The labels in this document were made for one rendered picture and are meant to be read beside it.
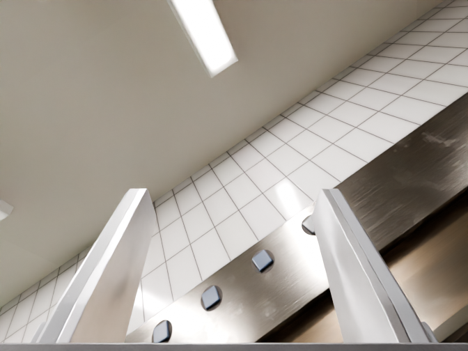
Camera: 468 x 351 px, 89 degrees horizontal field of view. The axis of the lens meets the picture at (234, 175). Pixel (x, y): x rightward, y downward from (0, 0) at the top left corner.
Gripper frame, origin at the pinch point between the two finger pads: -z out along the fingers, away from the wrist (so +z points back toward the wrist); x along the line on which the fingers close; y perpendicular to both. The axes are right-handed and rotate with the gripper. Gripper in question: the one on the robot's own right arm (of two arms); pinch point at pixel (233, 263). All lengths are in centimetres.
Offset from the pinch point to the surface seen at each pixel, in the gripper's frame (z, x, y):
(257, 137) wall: -87, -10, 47
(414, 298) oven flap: -15, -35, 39
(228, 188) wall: -62, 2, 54
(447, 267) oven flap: -20, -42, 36
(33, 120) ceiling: -65, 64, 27
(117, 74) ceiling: -77, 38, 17
